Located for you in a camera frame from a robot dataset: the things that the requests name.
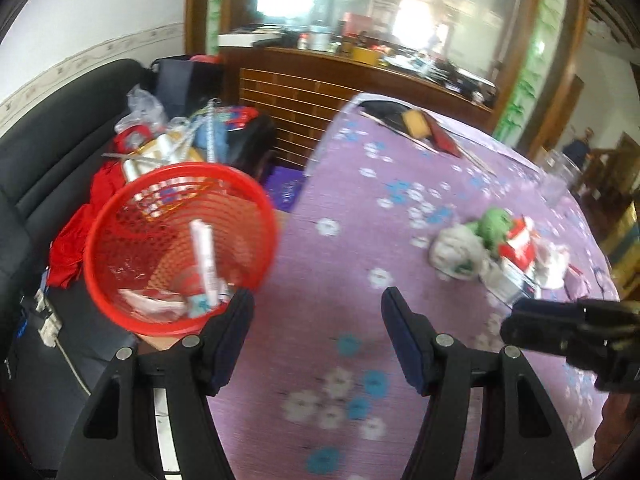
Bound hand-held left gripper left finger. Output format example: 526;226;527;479
55;287;256;480

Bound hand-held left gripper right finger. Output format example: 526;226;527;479
381;286;583;480

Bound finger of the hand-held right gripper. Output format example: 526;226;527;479
500;298;588;361

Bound red plastic basket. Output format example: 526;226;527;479
84;162;280;337

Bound silver white packet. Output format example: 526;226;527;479
479;259;541;306

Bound crumpled white paper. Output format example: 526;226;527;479
118;287;188;318

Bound crumpled white plastic bag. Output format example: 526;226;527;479
429;224;488;281

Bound green crumpled wrapper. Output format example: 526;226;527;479
475;208;516;251

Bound purple floral tablecloth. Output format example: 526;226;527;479
207;91;623;480

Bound wooden chair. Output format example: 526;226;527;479
580;132;640;291

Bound clear glass jar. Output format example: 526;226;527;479
542;149;583;206

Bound purple bag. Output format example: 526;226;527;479
264;167;308;213

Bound red cloth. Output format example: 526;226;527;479
50;160;126;291

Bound white power strip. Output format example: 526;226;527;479
32;290;63;348

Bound blue cloth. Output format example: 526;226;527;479
195;120;231;161

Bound yellow tray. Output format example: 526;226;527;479
122;130;206;181

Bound white perforated strip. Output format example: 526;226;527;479
207;102;219;163

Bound metal ruler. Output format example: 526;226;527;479
102;152;166;166

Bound wooden stick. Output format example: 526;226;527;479
361;111;436;153

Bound red booklet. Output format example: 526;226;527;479
425;112;463;158

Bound red blue printed packet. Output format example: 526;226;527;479
220;105;258;131

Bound yellow tape roll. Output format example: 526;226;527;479
402;109;431;138

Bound black flat pouch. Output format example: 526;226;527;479
360;100;408;128

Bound wooden brick-pattern counter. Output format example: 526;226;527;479
220;46;496;171

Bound clear plastic bag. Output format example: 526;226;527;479
116;85;168;136

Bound dark blue paper bag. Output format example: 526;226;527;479
150;55;224;121

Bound black leather sofa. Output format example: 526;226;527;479
0;58;278;480

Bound assorted bottles and jars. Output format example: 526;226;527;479
295;12;496;103

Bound white flat box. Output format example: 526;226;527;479
218;27;283;48

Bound wood-framed glass partition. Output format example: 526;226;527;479
185;0;591;161

